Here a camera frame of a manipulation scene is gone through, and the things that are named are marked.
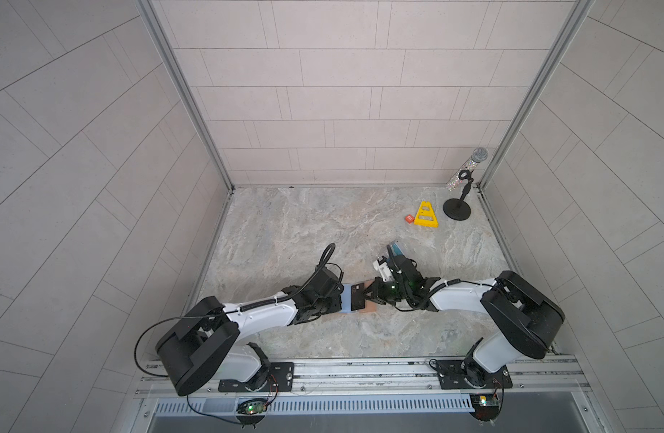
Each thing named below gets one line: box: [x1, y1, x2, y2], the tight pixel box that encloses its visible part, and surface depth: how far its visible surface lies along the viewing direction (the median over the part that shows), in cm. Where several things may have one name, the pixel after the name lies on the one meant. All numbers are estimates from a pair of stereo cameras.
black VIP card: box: [350, 282, 365, 312], surface depth 86 cm
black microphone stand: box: [442, 169, 474, 222], surface depth 110 cm
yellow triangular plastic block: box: [414, 201, 439, 229], surface depth 108 cm
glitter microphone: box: [446, 147, 489, 192], surface depth 92 cm
